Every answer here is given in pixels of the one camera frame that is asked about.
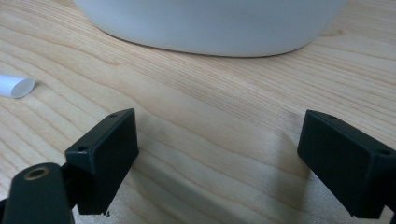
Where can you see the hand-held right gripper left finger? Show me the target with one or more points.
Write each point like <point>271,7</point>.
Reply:
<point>102,161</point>

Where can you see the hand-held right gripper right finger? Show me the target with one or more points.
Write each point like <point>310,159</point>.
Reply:
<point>345,165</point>

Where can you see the white paper straw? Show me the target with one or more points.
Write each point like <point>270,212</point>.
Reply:
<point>15,86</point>

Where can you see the white pedal trash can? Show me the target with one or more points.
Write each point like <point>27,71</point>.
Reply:
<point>211,28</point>

